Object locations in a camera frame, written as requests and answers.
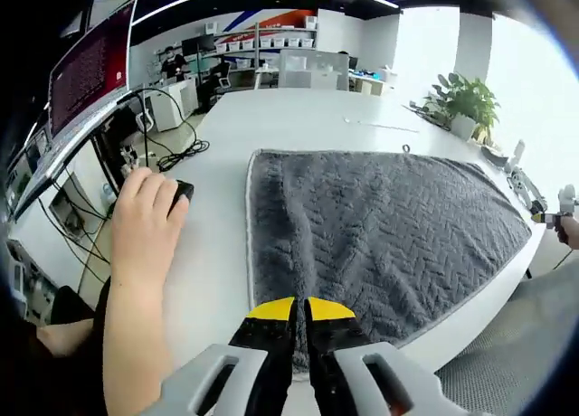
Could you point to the large green potted plant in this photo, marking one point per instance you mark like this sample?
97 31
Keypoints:
466 99

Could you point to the large bright window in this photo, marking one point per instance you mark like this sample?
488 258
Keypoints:
538 117

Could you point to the black and white headset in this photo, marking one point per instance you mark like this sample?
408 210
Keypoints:
494 154

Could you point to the dark grey plush towel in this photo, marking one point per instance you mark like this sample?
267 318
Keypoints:
384 226

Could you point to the person's right hand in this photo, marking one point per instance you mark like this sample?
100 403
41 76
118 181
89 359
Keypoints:
571 233

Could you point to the black laptop stand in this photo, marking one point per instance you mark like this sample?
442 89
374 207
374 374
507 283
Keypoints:
115 154

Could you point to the white office chair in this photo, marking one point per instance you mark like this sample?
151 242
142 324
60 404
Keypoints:
145 123

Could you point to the open laptop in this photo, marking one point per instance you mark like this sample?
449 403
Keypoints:
86 72

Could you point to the storage shelf with white bins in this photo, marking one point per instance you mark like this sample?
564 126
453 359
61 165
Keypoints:
271 38

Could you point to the white cabinet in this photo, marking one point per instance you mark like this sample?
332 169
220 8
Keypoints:
174 104

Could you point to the white jointed device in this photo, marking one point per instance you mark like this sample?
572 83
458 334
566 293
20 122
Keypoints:
524 181

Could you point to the grey desk partition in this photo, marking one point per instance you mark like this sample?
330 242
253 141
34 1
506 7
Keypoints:
312 70

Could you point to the white plant pot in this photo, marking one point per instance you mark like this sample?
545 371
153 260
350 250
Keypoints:
463 126

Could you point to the black computer mouse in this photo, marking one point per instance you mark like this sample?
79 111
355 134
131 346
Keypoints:
183 194

